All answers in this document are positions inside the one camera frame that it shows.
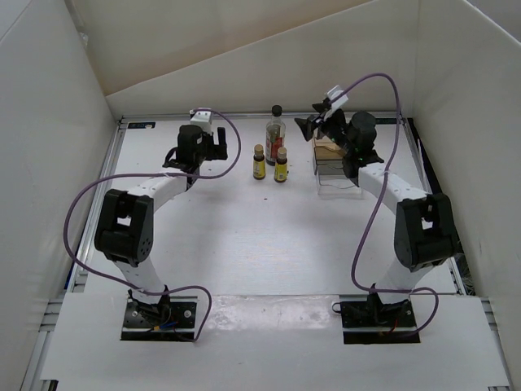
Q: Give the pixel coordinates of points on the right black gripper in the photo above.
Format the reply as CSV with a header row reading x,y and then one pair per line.
x,y
308,125

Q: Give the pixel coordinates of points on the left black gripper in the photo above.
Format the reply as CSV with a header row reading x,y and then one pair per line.
x,y
218,151

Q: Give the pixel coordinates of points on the tall clear chili bottle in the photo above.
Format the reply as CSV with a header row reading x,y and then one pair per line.
x,y
274,135

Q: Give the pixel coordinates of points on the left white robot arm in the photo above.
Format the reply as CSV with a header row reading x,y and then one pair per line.
x,y
125,231

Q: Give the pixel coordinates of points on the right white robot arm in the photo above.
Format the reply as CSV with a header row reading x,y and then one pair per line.
x,y
425,235

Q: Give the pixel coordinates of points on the tiered clear condiment rack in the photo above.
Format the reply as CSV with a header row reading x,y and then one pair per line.
x,y
328,171

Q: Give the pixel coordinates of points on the left small yellow-label bottle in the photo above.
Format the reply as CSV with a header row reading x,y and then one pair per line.
x,y
258,162

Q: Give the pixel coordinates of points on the small yellow-label bottle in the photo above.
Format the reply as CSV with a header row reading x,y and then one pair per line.
x,y
258,162
281,168

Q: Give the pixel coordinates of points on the right small yellow-label bottle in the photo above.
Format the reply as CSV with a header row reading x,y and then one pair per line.
x,y
281,168

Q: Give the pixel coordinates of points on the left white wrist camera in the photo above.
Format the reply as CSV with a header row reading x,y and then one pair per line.
x,y
202,118

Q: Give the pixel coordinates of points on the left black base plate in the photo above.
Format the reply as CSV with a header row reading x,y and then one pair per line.
x,y
173,323

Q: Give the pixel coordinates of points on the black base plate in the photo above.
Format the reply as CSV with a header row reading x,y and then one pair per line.
x,y
370,322
173,323

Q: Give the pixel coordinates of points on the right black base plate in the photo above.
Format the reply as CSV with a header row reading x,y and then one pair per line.
x,y
370,322

